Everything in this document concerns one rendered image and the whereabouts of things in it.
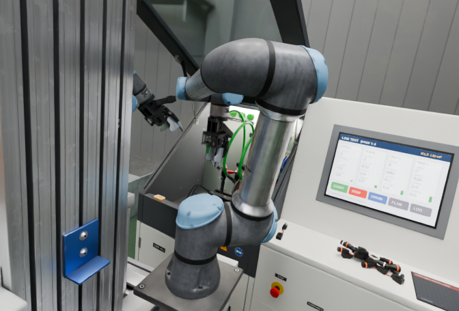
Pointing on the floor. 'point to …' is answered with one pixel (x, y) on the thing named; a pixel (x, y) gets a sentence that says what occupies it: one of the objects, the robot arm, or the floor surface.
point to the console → (449, 257)
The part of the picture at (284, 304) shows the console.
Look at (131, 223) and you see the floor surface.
